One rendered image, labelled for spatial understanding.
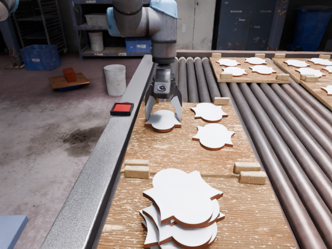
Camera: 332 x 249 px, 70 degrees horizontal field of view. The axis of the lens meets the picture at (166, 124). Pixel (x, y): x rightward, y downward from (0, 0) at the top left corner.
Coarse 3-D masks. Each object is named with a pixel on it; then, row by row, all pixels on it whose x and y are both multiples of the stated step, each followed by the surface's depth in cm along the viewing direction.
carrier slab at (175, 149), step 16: (144, 112) 86; (192, 112) 86; (224, 112) 86; (144, 128) 76; (176, 128) 76; (192, 128) 76; (240, 128) 76; (128, 144) 69; (144, 144) 69; (160, 144) 69; (176, 144) 69; (192, 144) 69; (240, 144) 69; (160, 160) 63; (176, 160) 63; (192, 160) 63; (208, 160) 63; (224, 160) 63; (240, 160) 63; (256, 160) 63; (208, 176) 58; (224, 176) 58
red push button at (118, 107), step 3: (117, 105) 93; (120, 105) 93; (123, 105) 93; (126, 105) 93; (129, 105) 93; (114, 108) 91; (117, 108) 90; (120, 108) 90; (123, 108) 90; (126, 108) 90; (129, 108) 91
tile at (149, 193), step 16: (160, 176) 46; (176, 176) 46; (192, 176) 46; (144, 192) 42; (160, 192) 42; (176, 192) 42; (192, 192) 42; (208, 192) 42; (160, 208) 39; (176, 208) 39; (192, 208) 39; (208, 208) 39; (192, 224) 37
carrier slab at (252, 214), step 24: (120, 192) 53; (240, 192) 53; (264, 192) 53; (120, 216) 47; (240, 216) 47; (264, 216) 47; (120, 240) 43; (144, 240) 43; (216, 240) 43; (240, 240) 43; (264, 240) 43; (288, 240) 43
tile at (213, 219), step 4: (200, 176) 47; (212, 188) 45; (220, 192) 44; (220, 196) 44; (212, 200) 42; (216, 200) 42; (216, 204) 41; (216, 208) 41; (216, 212) 40; (212, 216) 39; (216, 216) 39; (172, 220) 38; (212, 220) 39; (172, 224) 39; (208, 224) 39
